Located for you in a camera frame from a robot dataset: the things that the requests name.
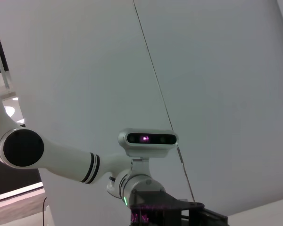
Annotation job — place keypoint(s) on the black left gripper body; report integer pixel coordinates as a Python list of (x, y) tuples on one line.
[(153, 207)]

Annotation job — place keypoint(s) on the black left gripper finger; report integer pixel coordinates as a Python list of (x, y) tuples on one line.
[(210, 220)]

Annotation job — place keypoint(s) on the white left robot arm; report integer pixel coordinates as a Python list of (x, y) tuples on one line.
[(66, 160)]

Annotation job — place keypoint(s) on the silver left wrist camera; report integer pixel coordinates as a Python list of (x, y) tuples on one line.
[(151, 150)]

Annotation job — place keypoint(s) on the silver metal frame rail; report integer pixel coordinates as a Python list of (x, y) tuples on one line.
[(1, 63)]

